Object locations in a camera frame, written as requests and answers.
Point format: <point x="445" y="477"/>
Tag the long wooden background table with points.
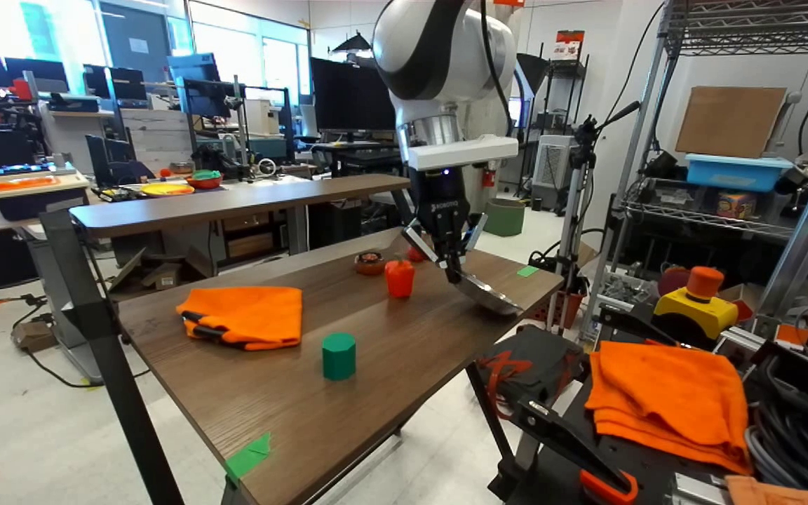
<point x="236" y="198"/>

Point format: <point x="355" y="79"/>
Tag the green cylinder block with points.
<point x="337" y="357"/>

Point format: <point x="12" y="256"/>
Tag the yellow emergency stop box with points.
<point x="694" y="305"/>

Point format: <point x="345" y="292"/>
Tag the large green tape piece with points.
<point x="247" y="456"/>

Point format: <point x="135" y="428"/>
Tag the orange plastic cup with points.
<point x="398" y="278"/>

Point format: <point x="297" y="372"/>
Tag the brown cardboard sheet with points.
<point x="731" y="118"/>

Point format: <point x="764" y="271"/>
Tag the black camera stand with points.
<point x="579" y="207"/>

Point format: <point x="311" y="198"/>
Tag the flat folded orange cloth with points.
<point x="672" y="396"/>

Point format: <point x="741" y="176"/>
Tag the black metal post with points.
<point x="97" y="318"/>

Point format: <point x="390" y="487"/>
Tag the black perforated cart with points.
<point x="554" y="375"/>

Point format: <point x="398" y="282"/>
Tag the crumpled orange cloth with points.
<point x="245" y="313"/>

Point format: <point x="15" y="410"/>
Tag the black computer monitor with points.
<point x="348" y="96"/>

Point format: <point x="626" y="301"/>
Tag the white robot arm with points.
<point x="440" y="58"/>

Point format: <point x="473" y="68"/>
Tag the blue plastic bin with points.
<point x="736" y="173"/>

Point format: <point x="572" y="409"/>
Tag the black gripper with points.
<point x="439" y="201"/>

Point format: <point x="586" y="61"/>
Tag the green storage bin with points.
<point x="506" y="217"/>

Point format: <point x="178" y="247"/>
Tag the small brown bowl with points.
<point x="367" y="263"/>

